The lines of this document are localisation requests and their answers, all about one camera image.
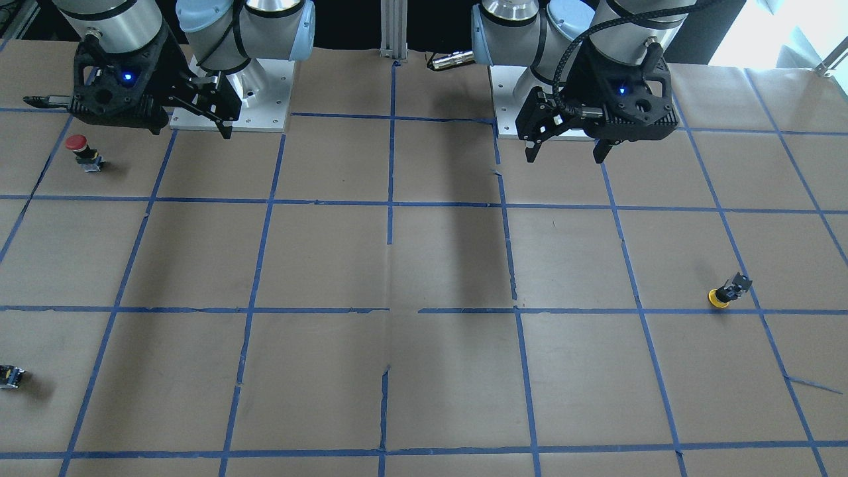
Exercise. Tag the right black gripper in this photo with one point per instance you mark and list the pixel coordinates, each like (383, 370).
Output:
(173, 69)

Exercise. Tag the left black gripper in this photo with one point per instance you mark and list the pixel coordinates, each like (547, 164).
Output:
(578, 77)

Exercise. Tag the yellow push button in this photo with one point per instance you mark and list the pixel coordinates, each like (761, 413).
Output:
(734, 288)

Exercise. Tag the red push button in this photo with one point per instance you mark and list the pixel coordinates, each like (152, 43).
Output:
(88, 158)

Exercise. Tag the green push button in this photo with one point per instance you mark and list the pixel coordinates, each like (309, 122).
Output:
(11, 377)

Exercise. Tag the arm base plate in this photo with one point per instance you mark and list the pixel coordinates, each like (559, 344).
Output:
(510, 87)
(265, 86)

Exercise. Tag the aluminium frame post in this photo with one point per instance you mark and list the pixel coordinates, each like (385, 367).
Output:
(393, 28)

